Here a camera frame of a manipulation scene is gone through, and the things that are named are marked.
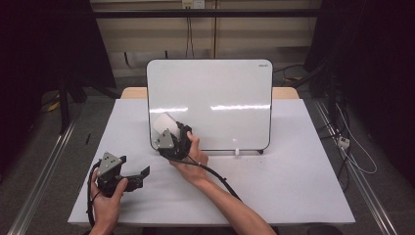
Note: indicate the dark curtain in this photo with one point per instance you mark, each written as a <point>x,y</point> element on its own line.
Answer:
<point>39,65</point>
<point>375,75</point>

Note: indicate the black metal stand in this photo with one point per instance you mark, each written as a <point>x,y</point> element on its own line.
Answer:
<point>64,104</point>

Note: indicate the white whiteboard with black rim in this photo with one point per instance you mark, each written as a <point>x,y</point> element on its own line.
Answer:
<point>221,94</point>

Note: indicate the metal floor rail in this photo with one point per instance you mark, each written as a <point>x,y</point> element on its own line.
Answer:
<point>359,176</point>
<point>42,176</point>

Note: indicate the white whiteboard stand clip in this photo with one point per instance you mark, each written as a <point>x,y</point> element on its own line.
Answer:
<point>237,151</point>

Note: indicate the white power strip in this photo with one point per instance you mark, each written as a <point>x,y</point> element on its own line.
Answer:
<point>343,142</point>

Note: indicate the white wall outlet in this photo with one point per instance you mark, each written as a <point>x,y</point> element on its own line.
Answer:
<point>193,4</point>

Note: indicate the small black floor object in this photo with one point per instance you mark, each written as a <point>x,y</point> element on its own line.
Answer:
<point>87,139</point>

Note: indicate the person's left hand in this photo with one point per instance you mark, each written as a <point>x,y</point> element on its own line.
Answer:
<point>106,210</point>

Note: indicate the person's right hand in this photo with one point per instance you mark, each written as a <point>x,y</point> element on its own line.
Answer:
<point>195,164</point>

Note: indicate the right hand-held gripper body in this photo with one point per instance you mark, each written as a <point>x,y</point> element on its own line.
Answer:
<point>166,142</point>

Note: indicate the black horizontal bar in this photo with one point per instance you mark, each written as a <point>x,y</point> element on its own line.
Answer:
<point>202,13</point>

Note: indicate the wooden table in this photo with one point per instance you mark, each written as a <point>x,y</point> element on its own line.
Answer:
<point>133,93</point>

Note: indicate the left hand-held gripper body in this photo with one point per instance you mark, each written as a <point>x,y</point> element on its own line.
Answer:
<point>109,164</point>

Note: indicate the white whiteboard eraser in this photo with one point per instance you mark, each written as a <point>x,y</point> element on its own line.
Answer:
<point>164,123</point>

